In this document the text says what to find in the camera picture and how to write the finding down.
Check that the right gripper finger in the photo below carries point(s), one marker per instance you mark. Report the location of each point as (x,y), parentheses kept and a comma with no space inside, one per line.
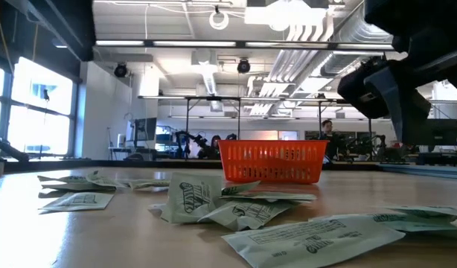
(407,111)

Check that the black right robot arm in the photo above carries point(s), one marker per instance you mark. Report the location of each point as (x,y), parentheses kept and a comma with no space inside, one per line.
(418,18)

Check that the crumpled stevia sweetener packet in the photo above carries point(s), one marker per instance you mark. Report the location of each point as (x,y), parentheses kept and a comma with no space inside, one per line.
(247,216)

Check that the black computer monitor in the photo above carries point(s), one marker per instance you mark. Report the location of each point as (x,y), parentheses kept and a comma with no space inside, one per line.
(440,132)

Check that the blue table edge mat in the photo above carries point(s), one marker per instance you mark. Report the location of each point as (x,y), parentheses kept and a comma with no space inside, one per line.
(429,171)

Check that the standing person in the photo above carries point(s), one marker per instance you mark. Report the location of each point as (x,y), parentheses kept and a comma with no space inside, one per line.
(330,145)

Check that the orange plastic slotted basket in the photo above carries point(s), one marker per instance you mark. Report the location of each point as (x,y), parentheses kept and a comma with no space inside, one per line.
(273,164)

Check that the white ceiling light panel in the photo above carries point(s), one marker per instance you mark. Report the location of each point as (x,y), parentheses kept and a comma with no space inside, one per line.
(284,16)

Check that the black round ceiling fixture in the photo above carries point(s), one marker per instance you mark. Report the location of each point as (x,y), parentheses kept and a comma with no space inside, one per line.
(243,66)
(120,70)

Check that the overhead light bar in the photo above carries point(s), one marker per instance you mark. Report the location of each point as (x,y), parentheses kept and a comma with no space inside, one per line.
(195,43)

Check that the computer monitor on stand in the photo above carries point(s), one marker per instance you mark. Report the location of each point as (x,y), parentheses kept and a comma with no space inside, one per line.
(146,128)

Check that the small dark window object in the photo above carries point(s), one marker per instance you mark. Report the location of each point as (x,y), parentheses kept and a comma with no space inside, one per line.
(46,95)

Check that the black slanted bar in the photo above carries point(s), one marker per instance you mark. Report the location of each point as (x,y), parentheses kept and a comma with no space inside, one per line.
(9,148)

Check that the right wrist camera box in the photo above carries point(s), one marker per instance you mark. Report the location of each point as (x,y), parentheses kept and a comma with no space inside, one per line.
(357,89)

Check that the silver ventilation duct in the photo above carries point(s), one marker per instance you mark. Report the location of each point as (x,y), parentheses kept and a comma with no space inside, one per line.
(358,30)

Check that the black metal rig frame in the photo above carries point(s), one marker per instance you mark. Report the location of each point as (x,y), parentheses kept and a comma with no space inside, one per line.
(213,98)

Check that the small grey post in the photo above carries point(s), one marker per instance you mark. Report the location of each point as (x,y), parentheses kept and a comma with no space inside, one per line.
(0,168)

